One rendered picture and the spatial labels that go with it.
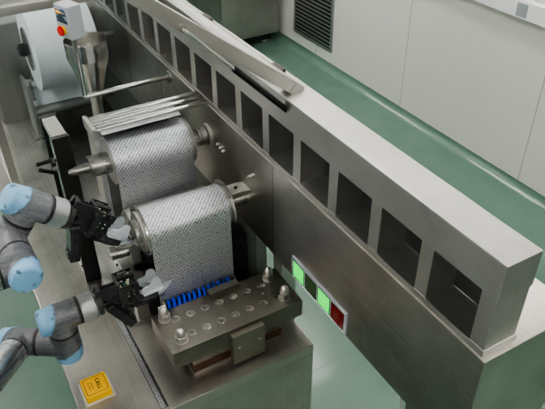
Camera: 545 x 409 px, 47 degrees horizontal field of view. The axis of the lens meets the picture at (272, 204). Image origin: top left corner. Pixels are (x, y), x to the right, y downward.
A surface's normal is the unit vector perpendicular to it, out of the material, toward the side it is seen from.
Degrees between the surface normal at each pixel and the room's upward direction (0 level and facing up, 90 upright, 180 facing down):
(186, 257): 90
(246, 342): 90
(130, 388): 0
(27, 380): 0
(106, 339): 0
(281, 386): 90
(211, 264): 90
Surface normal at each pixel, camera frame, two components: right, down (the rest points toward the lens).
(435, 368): -0.87, 0.30
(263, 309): -0.01, -0.81
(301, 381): 0.50, 0.51
